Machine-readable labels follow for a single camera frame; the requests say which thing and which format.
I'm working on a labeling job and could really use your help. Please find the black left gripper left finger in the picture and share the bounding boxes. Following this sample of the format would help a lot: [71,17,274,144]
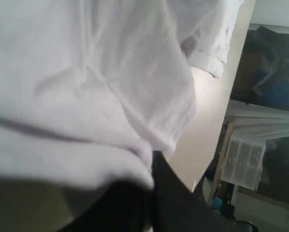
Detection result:
[59,182,154,232]

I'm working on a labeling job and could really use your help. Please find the white t-shirt red Chinese patch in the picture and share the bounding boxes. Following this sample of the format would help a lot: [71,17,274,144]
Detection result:
[0,0,242,192]

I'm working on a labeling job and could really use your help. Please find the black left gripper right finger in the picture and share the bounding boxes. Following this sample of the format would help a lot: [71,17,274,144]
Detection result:
[152,151,258,232]

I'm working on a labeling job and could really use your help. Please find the dark cluttered shelf items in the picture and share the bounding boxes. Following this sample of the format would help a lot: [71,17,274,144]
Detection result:
[230,26,289,111]

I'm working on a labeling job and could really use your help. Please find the white plastic drawer organizer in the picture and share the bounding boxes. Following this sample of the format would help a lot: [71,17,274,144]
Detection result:
[221,133,266,191]

